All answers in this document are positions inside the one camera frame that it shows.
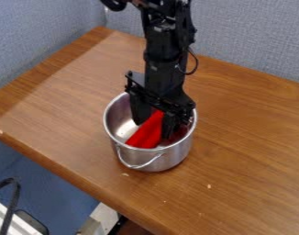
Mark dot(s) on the metal pot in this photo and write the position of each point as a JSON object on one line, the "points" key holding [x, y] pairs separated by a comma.
{"points": [[157, 159]]}

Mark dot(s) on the red block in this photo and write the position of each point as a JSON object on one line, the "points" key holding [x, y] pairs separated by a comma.
{"points": [[146, 136]]}

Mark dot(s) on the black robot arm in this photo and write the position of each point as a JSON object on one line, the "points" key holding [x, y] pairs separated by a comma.
{"points": [[166, 28]]}

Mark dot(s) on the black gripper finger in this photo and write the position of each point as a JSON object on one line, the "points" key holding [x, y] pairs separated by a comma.
{"points": [[170, 123], [140, 107]]}

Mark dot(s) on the white table support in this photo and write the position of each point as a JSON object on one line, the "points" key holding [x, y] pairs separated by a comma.
{"points": [[100, 222]]}

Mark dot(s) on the white and black device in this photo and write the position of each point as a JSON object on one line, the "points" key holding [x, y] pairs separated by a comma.
{"points": [[24, 224]]}

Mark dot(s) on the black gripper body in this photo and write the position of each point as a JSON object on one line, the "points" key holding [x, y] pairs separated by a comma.
{"points": [[161, 84]]}

